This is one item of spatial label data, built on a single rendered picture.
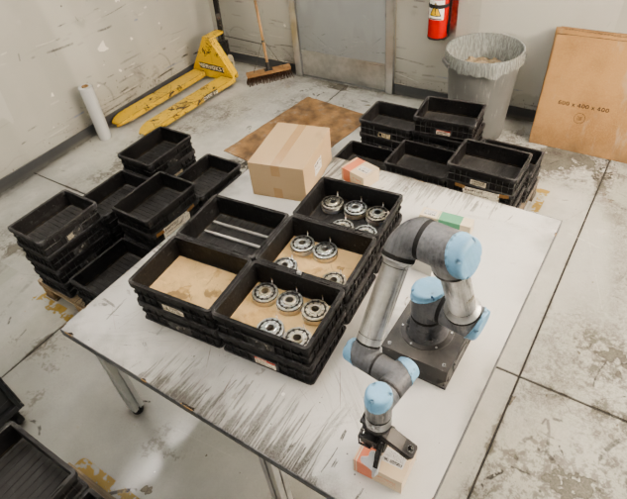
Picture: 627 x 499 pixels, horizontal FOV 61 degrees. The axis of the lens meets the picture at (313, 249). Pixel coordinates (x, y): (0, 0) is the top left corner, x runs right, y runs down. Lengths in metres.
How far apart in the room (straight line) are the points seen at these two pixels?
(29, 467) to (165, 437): 0.68
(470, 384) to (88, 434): 1.88
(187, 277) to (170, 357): 0.33
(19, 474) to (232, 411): 0.87
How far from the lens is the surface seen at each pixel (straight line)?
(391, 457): 1.74
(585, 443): 2.80
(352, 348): 1.57
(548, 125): 4.49
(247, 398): 1.97
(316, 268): 2.15
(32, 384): 3.32
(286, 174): 2.63
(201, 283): 2.19
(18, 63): 4.87
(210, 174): 3.62
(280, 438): 1.87
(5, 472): 2.44
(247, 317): 2.02
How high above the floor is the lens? 2.35
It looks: 43 degrees down
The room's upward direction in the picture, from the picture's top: 7 degrees counter-clockwise
